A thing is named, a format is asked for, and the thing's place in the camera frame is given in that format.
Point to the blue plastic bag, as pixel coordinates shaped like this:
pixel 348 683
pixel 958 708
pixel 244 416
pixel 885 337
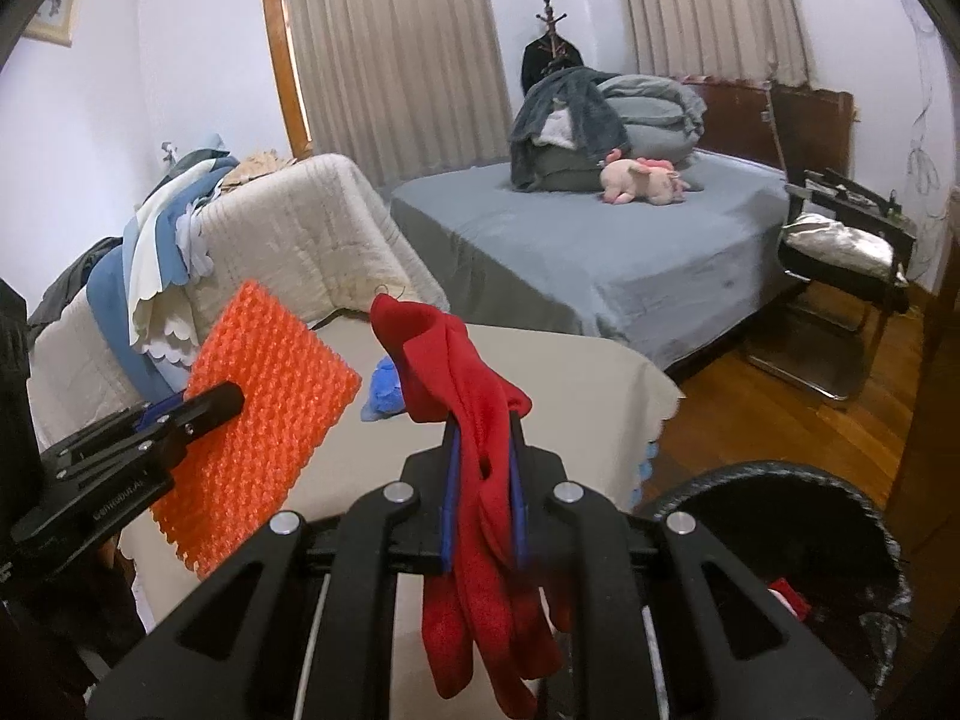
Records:
pixel 382 394

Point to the bed with grey sheet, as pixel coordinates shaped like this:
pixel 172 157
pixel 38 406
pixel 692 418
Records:
pixel 600 262

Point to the white folded cloth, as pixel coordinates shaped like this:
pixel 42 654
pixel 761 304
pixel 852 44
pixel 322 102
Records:
pixel 556 127

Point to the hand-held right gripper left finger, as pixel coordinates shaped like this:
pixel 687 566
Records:
pixel 448 517

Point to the black plastic bin liner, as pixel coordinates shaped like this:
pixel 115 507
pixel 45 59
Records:
pixel 881 630

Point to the wooden coat rack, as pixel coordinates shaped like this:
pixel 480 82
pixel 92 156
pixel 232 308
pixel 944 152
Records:
pixel 550 30

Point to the wooden window frame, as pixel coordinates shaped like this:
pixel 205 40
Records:
pixel 281 75

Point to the white scalloped cloth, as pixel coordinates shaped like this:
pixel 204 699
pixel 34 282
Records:
pixel 161 270

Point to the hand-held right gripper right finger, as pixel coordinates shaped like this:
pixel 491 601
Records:
pixel 519 525

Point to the dark green pillow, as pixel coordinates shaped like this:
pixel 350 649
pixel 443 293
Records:
pixel 570 169

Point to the light blue cloth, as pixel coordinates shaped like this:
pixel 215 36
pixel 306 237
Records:
pixel 202 165

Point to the grey folded duvet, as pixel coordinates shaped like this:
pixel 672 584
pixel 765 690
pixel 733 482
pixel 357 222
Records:
pixel 660 112

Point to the orange foam net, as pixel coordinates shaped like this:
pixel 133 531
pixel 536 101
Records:
pixel 277 390

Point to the framed wall picture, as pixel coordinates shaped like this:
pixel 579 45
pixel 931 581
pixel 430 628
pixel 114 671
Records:
pixel 56 7

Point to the black hanging garment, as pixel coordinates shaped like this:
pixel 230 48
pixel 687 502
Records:
pixel 534 60

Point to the dark grey garment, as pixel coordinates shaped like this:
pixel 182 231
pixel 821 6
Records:
pixel 71 277

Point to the wooden headboard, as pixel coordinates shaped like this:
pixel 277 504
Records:
pixel 810 127

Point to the blue folded cloth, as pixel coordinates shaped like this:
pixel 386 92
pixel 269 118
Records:
pixel 112 292

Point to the black metal chair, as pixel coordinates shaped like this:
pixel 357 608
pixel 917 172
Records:
pixel 825 262

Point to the beige woven hat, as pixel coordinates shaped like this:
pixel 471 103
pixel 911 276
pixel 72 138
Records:
pixel 259 169

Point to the black trash bin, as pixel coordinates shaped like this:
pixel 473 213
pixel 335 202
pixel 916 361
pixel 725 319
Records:
pixel 750 476

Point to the dark grey fleece blanket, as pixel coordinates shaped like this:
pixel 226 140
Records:
pixel 577 97

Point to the silver cushion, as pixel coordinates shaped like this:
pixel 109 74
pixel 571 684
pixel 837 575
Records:
pixel 840 240

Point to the beige pleated curtain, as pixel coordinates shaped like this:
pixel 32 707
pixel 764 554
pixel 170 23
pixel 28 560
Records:
pixel 390 52
pixel 712 7

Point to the cream quilted blanket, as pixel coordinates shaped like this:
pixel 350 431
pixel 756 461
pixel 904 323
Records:
pixel 300 240

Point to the red fabric piece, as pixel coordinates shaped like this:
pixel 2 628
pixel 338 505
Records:
pixel 791 591

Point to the red sock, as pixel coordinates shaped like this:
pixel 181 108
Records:
pixel 465 390

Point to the beige tablecloth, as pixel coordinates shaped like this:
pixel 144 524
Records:
pixel 585 390

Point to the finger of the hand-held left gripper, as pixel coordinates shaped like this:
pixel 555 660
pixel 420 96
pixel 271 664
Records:
pixel 161 412
pixel 202 409

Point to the pink plush toy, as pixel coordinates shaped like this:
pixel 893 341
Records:
pixel 637 180

